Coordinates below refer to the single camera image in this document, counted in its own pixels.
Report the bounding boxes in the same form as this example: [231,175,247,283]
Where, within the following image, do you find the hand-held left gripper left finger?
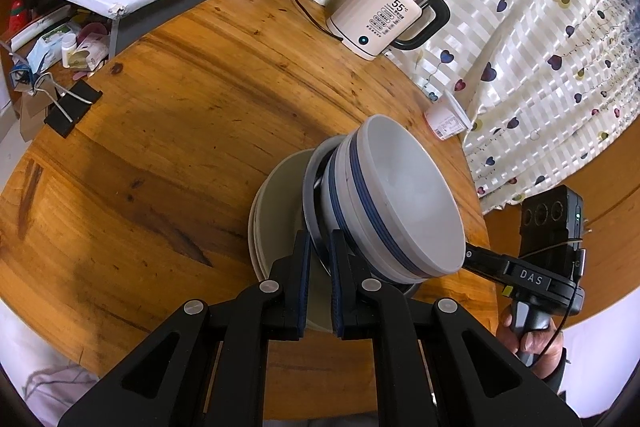
[57,231,313,427]

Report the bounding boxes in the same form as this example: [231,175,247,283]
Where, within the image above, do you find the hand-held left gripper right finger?
[327,231,583,427]

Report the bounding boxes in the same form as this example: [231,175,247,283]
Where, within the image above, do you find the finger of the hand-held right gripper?
[465,246,511,285]

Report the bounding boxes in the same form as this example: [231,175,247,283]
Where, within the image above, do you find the small white blue-striped bowl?
[356,114,467,280]

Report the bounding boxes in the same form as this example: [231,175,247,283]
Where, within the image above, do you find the stainless steel bowl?
[302,137,421,303]

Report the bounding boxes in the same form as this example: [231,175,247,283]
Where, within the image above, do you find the person's right hand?
[497,308,563,380]

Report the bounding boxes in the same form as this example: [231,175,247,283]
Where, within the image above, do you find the white plastic tub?
[425,89,471,140]

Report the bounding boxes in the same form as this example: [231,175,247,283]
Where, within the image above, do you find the white curtain with hearts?
[280,0,640,212]

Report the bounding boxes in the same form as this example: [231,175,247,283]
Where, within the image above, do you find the cream electric kettle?
[326,0,451,61]

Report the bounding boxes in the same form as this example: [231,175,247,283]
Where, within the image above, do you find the black binder clip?
[44,79,104,138]

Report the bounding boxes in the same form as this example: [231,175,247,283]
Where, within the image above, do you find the pink plastic object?
[75,23,112,58]

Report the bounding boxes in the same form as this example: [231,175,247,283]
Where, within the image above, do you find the white pill bottle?
[61,33,77,68]

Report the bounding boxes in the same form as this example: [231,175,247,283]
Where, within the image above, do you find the white rolled package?
[10,4,72,51]

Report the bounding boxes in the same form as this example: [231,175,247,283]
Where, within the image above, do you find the red bottle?
[7,0,32,34]

